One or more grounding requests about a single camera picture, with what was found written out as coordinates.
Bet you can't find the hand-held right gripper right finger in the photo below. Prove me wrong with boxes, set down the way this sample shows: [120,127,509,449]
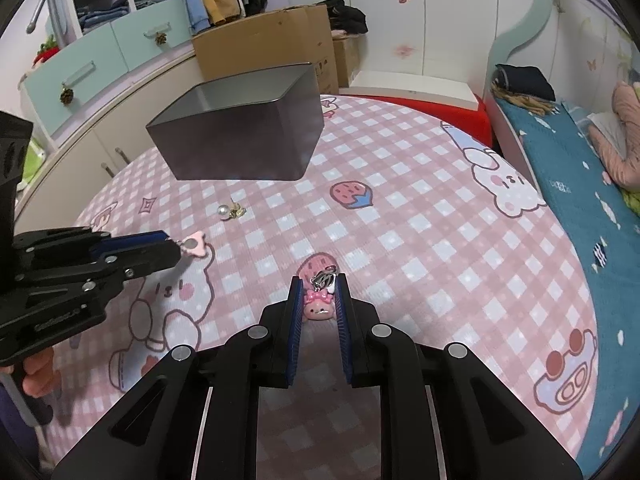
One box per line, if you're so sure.
[335,273,585,480]

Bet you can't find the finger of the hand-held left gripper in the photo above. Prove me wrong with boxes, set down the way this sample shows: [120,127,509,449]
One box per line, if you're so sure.
[14,229,172,263]
[20,241,182,312]

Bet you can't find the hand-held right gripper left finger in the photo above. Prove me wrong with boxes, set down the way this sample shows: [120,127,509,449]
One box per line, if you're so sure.
[50,275,307,480]

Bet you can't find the pink bow face charm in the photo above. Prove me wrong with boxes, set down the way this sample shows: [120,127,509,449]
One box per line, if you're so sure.
[303,270,336,322]

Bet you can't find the pink keychain charm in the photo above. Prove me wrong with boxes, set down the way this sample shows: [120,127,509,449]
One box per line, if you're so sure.
[172,230,208,258]

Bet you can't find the grey metal tin box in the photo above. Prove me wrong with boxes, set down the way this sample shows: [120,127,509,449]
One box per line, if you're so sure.
[145,62,325,182]

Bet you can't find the person's left hand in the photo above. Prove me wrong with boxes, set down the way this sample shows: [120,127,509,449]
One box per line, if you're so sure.
[21,347,57,400]

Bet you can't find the green box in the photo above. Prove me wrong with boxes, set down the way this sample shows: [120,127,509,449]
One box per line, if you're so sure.
[19,139,49,188]

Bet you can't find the pearl earring with gold bow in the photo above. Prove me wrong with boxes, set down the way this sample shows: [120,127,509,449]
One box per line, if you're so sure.
[216,202,248,222]

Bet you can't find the teal drawer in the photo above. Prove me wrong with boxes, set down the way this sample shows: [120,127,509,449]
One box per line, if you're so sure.
[111,0,197,75]
[24,24,127,137]

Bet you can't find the pink checked cartoon blanket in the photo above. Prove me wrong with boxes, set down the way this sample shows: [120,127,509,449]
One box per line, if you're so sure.
[45,92,601,480]

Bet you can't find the white cabinet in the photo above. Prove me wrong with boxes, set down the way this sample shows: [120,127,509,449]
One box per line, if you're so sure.
[14,51,203,213]

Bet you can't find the red plush decoration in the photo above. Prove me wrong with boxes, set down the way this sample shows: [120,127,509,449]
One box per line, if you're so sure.
[31,34,62,67]

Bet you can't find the metal pole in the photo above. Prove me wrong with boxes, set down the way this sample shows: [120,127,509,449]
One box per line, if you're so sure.
[26,0,64,32]

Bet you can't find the large cardboard box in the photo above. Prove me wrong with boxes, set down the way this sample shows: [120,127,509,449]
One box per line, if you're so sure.
[191,4,337,98]

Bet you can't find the blue printed bedsheet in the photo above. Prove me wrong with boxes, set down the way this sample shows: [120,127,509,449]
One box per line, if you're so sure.
[486,94,640,477]

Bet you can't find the white bedside step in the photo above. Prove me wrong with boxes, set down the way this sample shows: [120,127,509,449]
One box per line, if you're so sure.
[349,69,482,107]

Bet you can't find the small cardboard box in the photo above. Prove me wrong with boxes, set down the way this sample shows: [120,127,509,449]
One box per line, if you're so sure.
[331,35,362,89]

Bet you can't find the black folded clothes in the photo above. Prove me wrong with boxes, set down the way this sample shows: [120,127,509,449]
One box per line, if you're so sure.
[324,0,371,37]

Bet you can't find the dark folded garment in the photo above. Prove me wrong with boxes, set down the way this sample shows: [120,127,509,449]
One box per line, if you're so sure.
[491,62,558,104]

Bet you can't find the pink plush toy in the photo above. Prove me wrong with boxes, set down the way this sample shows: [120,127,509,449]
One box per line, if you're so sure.
[586,79,640,202]

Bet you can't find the mint green headboard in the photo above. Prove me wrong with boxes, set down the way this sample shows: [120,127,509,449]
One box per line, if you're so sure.
[486,0,558,77]

